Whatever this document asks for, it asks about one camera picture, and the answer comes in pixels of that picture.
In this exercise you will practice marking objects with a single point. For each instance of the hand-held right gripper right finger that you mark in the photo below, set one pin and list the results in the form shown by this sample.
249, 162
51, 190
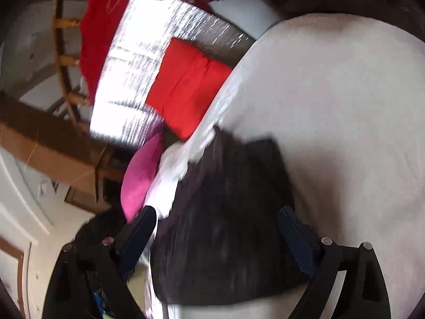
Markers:
297, 239

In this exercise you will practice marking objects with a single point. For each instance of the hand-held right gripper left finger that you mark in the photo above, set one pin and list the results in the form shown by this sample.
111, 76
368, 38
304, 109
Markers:
139, 236

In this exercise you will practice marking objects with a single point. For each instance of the dark quilted jacket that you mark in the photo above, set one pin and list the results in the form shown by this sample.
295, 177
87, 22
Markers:
225, 222

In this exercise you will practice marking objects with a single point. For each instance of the pile of dark clothes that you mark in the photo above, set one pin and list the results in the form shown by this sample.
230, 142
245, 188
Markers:
99, 222

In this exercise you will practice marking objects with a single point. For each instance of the pink pillow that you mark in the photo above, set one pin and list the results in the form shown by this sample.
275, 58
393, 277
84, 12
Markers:
139, 176

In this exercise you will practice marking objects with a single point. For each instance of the dark wooden cabinet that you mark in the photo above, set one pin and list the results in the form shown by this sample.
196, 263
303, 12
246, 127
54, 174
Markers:
109, 172

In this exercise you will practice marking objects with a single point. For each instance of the blue garment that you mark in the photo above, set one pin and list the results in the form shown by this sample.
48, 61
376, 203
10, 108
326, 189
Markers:
99, 302

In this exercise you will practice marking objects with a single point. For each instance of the white bed cover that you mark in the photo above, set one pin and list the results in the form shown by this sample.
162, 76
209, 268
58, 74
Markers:
332, 123

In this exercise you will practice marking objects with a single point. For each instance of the curved wooden pillar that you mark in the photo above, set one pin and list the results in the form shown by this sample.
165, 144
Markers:
40, 143

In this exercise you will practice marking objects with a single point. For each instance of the red pillow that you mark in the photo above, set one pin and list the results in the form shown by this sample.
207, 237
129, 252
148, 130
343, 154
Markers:
186, 86

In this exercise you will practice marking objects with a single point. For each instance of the silver insulation mat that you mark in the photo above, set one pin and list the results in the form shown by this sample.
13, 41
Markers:
132, 56

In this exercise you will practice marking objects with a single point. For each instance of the red cloth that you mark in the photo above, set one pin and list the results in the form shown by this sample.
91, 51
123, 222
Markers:
99, 30

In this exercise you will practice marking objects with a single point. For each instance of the wooden stair railing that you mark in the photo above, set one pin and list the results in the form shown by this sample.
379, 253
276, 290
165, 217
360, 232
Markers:
68, 23

